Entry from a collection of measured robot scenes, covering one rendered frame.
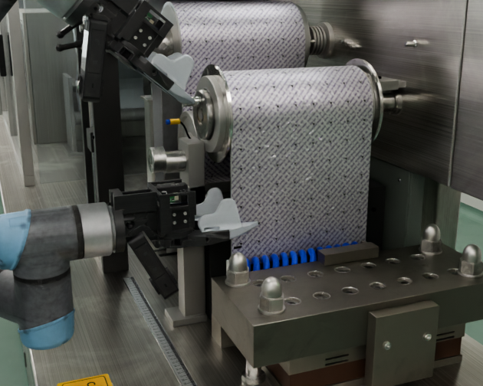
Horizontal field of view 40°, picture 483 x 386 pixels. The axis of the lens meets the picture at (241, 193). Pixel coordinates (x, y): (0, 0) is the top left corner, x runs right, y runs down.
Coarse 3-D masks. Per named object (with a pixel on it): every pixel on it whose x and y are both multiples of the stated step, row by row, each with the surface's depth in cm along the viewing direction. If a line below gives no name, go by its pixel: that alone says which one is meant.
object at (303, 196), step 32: (256, 160) 99; (288, 160) 101; (320, 160) 103; (352, 160) 105; (256, 192) 101; (288, 192) 103; (320, 192) 105; (352, 192) 107; (288, 224) 104; (320, 224) 106; (352, 224) 109; (256, 256) 103
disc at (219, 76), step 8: (208, 72) 101; (216, 72) 98; (224, 80) 95; (224, 88) 95; (224, 96) 96; (232, 120) 95; (232, 128) 95; (224, 144) 98; (208, 152) 105; (216, 152) 102; (224, 152) 98; (216, 160) 102
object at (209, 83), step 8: (200, 80) 102; (208, 80) 98; (216, 80) 98; (368, 80) 105; (200, 88) 102; (208, 88) 99; (216, 88) 96; (216, 96) 96; (216, 104) 96; (224, 104) 96; (216, 112) 96; (224, 112) 96; (216, 120) 97; (224, 120) 96; (216, 128) 97; (224, 128) 97; (216, 136) 98; (224, 136) 97; (208, 144) 102; (216, 144) 98
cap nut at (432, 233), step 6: (426, 228) 106; (432, 228) 105; (438, 228) 106; (426, 234) 106; (432, 234) 105; (438, 234) 105; (426, 240) 106; (432, 240) 105; (438, 240) 106; (420, 246) 108; (426, 246) 106; (432, 246) 105; (438, 246) 106; (426, 252) 106; (432, 252) 106; (438, 252) 106
